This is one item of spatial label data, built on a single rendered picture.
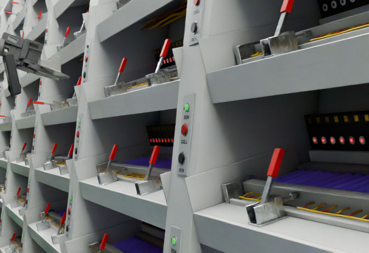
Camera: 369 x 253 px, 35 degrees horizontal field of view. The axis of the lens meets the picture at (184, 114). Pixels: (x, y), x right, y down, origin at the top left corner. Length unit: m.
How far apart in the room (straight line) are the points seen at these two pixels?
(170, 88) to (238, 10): 0.18
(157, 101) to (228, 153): 0.23
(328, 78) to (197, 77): 0.30
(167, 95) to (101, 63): 0.55
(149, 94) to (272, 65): 0.42
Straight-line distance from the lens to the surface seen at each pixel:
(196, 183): 0.83
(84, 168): 1.50
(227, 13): 0.88
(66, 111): 1.76
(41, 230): 2.01
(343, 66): 0.59
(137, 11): 1.24
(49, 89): 2.20
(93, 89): 1.51
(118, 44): 1.55
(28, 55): 1.72
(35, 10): 2.96
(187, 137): 0.87
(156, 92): 1.04
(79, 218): 1.51
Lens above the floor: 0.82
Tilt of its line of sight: 5 degrees up
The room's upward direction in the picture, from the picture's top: 5 degrees clockwise
